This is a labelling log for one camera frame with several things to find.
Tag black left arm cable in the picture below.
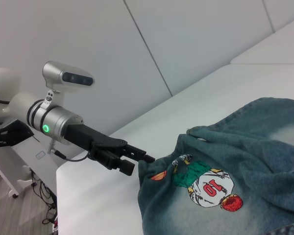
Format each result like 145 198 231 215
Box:
48 141 92 163

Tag blue denim shorts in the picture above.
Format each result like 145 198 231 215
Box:
137 97 294 235

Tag black floor cables bundle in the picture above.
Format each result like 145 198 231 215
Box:
28 170 59 235

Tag black perforated bracket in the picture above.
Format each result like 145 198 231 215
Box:
0 117 35 150

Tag white stand frame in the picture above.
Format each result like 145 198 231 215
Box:
0 138 60 199

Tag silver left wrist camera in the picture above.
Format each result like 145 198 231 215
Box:
40 61 96 109

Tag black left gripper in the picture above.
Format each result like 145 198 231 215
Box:
64 124 156 177

